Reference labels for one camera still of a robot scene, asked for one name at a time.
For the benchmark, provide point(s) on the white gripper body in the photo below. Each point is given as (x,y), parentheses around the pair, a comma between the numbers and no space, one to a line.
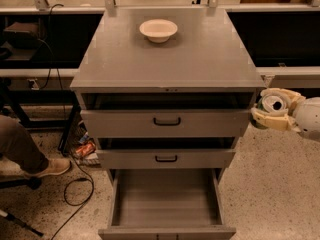
(308,116)

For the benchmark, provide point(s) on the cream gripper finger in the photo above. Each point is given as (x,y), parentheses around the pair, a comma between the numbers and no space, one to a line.
(286,95)
(278,120)

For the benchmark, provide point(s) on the green soda can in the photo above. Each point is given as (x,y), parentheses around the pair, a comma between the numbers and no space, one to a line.
(270,112)

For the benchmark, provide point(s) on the grey drawer cabinet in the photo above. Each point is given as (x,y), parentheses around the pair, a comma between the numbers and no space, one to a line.
(203,56)

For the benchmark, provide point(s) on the grey middle drawer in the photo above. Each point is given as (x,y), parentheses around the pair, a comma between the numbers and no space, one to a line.
(162,153)

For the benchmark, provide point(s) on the grey drawer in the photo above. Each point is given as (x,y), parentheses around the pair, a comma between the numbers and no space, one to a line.
(166,204)
(162,153)
(151,115)

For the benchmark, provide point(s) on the grey top drawer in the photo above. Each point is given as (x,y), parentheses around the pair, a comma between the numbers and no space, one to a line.
(151,115)

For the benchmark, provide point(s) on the grey bottom drawer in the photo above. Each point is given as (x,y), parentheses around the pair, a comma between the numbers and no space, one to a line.
(166,204)

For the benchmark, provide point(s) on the white paper bowl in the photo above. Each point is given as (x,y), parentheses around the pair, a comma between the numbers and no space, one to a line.
(158,30)

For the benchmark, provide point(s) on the orange snack bag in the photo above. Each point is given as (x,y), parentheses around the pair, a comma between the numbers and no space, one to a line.
(85,150)

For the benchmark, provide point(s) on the tan shoe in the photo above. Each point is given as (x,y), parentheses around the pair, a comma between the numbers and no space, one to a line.
(55,167)

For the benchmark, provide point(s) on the black chair base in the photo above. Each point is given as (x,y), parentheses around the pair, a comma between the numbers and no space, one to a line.
(32,183)

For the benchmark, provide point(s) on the person's leg brown trousers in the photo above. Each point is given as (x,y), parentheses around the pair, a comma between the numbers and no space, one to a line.
(18,146)

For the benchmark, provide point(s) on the dark box on shelf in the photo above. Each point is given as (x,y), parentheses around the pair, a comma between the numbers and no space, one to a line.
(22,35)

